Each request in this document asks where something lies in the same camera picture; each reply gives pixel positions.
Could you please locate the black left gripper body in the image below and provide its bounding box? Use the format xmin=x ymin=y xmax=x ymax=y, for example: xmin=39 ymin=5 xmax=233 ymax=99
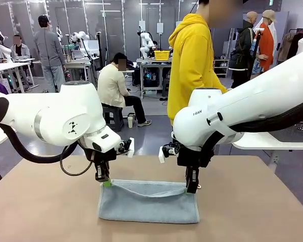
xmin=84 ymin=147 xmax=118 ymax=169

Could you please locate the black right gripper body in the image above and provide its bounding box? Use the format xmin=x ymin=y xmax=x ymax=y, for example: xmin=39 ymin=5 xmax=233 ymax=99
xmin=176 ymin=143 xmax=215 ymax=169

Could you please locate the light grey-blue towel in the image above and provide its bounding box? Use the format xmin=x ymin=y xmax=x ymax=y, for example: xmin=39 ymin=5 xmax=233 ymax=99
xmin=97 ymin=179 xmax=200 ymax=224

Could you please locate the person's right forearm yellow sleeve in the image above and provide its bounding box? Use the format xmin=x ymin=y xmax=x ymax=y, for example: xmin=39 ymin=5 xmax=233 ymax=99
xmin=204 ymin=67 xmax=229 ymax=94

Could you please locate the dark grey plastic basket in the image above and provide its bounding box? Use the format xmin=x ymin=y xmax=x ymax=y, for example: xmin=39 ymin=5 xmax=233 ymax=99
xmin=274 ymin=122 xmax=303 ymax=143

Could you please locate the yellow shopping basket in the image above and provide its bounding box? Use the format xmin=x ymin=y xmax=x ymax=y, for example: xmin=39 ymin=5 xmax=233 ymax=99
xmin=154 ymin=50 xmax=171 ymax=61

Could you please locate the dark grey plastic stool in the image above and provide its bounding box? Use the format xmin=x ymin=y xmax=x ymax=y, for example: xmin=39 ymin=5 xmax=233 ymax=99
xmin=102 ymin=105 xmax=125 ymax=132
xmin=162 ymin=77 xmax=170 ymax=98

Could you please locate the white side table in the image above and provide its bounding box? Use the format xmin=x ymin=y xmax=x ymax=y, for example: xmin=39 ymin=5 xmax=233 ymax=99
xmin=231 ymin=131 xmax=303 ymax=173

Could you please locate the seated person cream jacket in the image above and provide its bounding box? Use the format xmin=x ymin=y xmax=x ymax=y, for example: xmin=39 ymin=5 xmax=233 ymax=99
xmin=97 ymin=52 xmax=152 ymax=128

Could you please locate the black computer tower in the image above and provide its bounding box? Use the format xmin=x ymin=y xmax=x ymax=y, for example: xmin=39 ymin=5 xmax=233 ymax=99
xmin=142 ymin=68 xmax=162 ymax=89

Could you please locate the person in yellow hoodie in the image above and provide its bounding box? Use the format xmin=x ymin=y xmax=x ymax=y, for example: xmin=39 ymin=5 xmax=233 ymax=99
xmin=167 ymin=0 xmax=229 ymax=127

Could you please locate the white shelf with shoes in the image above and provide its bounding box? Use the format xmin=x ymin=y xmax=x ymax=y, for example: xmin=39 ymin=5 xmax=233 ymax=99
xmin=213 ymin=58 xmax=230 ymax=78

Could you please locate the grey metal workbench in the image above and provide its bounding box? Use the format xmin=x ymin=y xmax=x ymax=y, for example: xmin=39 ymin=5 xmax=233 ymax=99
xmin=136 ymin=57 xmax=173 ymax=99

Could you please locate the mannequin in dark jacket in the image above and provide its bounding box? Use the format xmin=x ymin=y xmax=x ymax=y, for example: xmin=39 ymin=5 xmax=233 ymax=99
xmin=228 ymin=11 xmax=260 ymax=89

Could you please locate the standing man grey clothes cap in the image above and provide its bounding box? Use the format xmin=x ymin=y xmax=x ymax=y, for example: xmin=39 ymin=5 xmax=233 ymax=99
xmin=33 ymin=14 xmax=67 ymax=93

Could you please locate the white long desk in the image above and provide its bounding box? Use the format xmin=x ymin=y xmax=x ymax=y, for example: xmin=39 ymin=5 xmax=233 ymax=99
xmin=0 ymin=61 xmax=40 ymax=93

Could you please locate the mannequin in orange with cap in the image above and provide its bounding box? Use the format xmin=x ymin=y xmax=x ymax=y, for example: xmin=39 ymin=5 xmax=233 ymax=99
xmin=251 ymin=9 xmax=278 ymax=74

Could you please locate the clothes rack with garments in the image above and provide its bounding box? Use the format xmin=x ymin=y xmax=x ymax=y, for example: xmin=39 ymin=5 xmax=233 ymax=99
xmin=277 ymin=28 xmax=303 ymax=63

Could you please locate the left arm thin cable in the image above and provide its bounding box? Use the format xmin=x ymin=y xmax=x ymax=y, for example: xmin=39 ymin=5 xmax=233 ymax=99
xmin=60 ymin=145 xmax=94 ymax=176

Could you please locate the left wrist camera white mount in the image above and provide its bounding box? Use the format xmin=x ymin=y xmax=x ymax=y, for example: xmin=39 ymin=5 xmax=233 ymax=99
xmin=116 ymin=137 xmax=135 ymax=158

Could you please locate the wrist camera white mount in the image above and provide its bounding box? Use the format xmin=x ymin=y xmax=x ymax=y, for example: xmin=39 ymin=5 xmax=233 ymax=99
xmin=158 ymin=142 xmax=182 ymax=163
xmin=116 ymin=137 xmax=135 ymax=158

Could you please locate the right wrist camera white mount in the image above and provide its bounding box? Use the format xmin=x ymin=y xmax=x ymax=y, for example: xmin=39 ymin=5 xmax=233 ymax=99
xmin=158 ymin=142 xmax=182 ymax=163

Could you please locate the left arm black hose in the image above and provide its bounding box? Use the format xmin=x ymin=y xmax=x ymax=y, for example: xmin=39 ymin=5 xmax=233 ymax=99
xmin=0 ymin=123 xmax=78 ymax=164

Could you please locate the arm black hose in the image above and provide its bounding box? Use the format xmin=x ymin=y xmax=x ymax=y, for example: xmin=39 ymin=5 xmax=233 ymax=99
xmin=207 ymin=99 xmax=303 ymax=158
xmin=0 ymin=123 xmax=78 ymax=164

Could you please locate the right arm black hose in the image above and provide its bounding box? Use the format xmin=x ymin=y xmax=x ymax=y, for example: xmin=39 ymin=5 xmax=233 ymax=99
xmin=207 ymin=99 xmax=303 ymax=158

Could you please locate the grey frame work table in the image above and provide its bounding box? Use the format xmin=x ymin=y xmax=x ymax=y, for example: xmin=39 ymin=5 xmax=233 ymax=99
xmin=65 ymin=56 xmax=98 ymax=84

